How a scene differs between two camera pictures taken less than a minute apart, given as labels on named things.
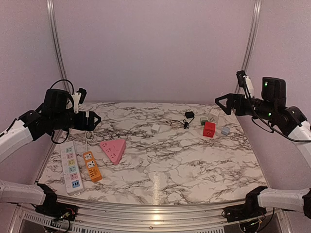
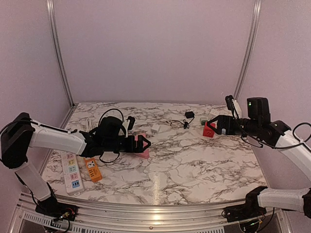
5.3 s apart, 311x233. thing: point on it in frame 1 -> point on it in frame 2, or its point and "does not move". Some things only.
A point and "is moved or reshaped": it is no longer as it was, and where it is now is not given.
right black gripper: [232, 103] -> [223, 119]
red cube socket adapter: [209, 129] does not move
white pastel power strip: [72, 169] does not move
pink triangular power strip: [113, 149] is moved or reshaped
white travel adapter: [213, 115] does not move
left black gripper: [89, 126] -> [131, 147]
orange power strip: [92, 166] does not move
